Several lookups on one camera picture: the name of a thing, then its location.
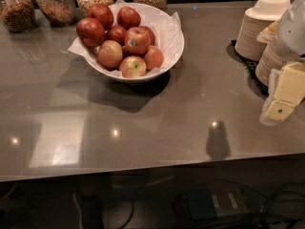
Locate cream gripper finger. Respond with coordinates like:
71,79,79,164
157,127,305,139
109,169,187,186
264,99,295,121

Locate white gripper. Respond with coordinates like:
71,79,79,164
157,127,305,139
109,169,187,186
274,0,305,107

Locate red apple with sticker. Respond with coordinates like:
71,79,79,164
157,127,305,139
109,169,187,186
125,27,151,55

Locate pale red apple front right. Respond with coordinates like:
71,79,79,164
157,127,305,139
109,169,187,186
144,45,164,71

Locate pale red apple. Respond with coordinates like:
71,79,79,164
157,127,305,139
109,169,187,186
97,40,124,69
144,45,164,71

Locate white paper bowl liner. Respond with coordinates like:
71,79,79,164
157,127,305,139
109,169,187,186
67,0,183,78

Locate red apple behind sticker apple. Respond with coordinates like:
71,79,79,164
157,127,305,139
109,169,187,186
139,26,155,45

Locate white ceramic bowl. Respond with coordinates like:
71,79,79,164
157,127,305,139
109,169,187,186
72,2,185,84

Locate yellow red apple front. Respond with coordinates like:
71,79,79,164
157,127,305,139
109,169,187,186
119,55,147,78

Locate pale red apple front left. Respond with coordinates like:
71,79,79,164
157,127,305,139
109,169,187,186
97,40,124,69

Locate dark red apple back right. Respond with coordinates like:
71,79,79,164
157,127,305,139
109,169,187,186
116,6,141,30

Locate small dark red middle apple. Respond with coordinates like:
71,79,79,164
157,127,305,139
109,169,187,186
106,25,126,45

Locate dark red apple back left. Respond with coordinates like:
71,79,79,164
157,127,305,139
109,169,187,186
87,4,113,31

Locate dark red apple far left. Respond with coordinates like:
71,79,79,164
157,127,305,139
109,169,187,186
76,17,105,48

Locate black rubber mat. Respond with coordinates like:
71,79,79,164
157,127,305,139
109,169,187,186
231,40,269,99

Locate back stack of paper bowls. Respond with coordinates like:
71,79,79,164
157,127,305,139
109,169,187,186
234,0,291,61

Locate dark box under table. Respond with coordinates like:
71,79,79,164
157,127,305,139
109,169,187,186
186,185,249,219

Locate glass jar far left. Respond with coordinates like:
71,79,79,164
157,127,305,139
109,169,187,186
0,0,36,32

